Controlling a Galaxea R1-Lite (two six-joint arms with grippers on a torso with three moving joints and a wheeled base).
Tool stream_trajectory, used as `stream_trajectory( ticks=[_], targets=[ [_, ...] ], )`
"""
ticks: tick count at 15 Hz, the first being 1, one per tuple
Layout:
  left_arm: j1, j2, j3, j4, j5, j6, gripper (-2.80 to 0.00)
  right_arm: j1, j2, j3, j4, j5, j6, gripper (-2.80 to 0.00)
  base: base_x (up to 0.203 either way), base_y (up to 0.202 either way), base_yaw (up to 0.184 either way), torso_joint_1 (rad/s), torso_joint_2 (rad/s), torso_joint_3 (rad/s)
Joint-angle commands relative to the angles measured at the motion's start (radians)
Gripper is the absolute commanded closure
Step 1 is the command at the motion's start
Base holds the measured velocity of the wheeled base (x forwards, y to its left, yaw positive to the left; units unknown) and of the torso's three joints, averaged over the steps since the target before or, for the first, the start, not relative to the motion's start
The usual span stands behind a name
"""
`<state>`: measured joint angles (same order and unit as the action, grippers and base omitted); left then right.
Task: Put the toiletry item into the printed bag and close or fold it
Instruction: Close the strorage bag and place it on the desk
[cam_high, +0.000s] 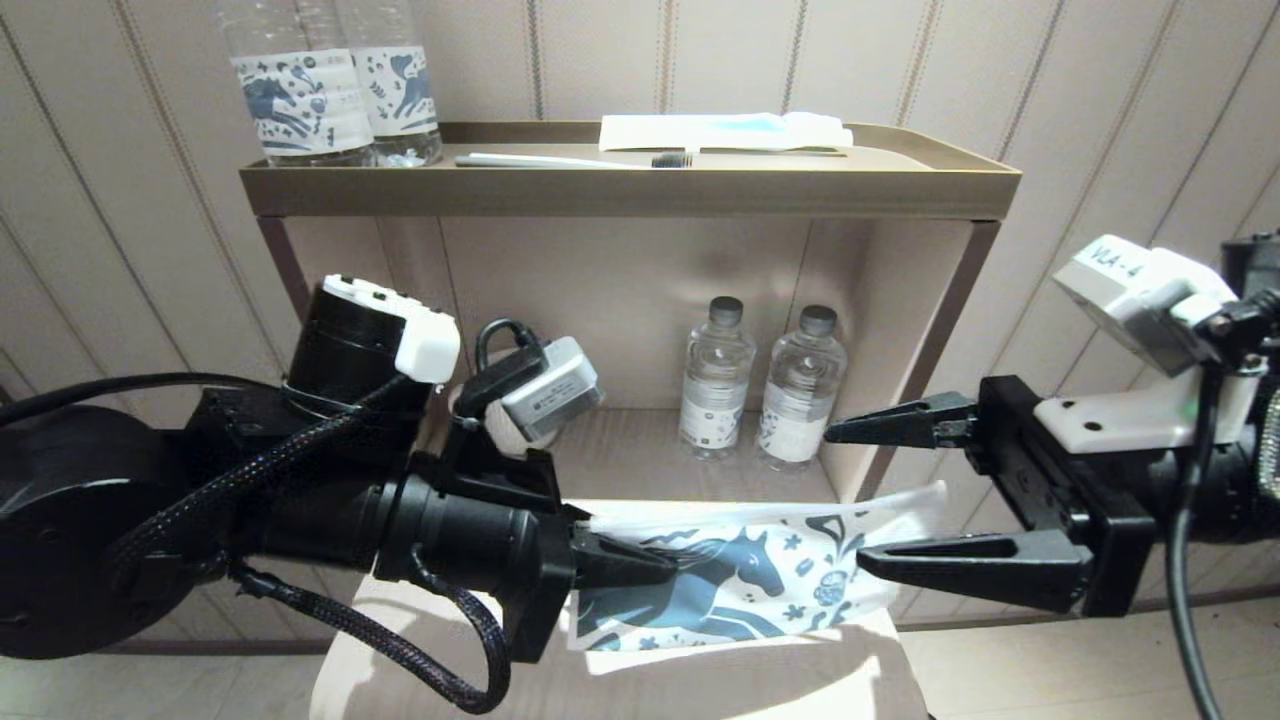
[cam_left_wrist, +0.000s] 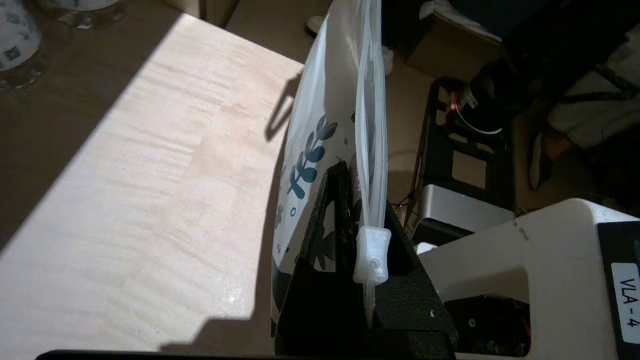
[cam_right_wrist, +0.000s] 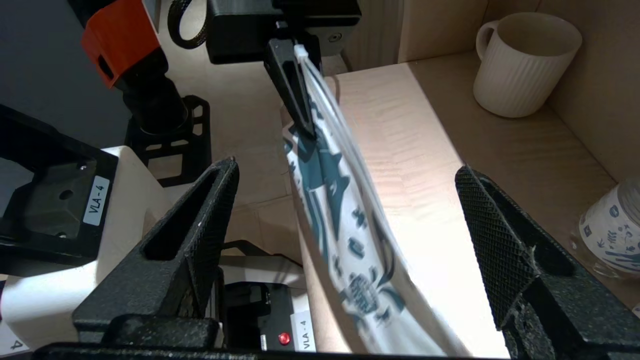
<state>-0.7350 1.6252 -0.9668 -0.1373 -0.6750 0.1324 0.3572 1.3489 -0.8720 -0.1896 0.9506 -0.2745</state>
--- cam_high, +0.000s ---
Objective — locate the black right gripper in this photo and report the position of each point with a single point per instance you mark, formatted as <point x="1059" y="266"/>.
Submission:
<point x="1100" y="540"/>

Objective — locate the grey toothbrush black bristles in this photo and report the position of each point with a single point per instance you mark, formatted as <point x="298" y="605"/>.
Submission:
<point x="560" y="160"/>

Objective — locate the small clear water bottle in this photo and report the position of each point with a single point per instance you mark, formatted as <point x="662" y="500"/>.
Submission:
<point x="800" y="390"/>
<point x="715" y="380"/>

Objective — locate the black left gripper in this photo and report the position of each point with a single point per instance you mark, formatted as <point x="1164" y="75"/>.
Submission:
<point x="545" y="590"/>

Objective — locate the beige shelf unit brown tray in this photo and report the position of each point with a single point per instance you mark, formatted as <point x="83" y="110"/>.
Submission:
<point x="620" y="192"/>

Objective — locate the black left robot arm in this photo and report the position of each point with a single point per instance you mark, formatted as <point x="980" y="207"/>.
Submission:
<point x="80" y="520"/>

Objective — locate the horse print zipper pouch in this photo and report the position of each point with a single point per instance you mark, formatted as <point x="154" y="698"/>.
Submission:
<point x="730" y="590"/>

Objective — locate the wrapped toothbrush white packet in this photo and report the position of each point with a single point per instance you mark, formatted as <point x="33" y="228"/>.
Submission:
<point x="720" y="131"/>

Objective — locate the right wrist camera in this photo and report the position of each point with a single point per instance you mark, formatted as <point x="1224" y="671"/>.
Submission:
<point x="1140" y="290"/>

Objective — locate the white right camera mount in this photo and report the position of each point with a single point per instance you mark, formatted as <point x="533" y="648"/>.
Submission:
<point x="1120" y="420"/>

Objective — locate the clear bottle blue horse label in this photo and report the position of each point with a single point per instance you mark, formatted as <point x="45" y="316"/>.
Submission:
<point x="400" y="90"/>
<point x="300" y="100"/>

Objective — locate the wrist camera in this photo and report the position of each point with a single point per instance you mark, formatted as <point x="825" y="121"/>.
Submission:
<point x="1140" y="290"/>
<point x="555" y="395"/>

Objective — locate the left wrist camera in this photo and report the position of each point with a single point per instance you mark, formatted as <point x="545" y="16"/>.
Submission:
<point x="555" y="395"/>

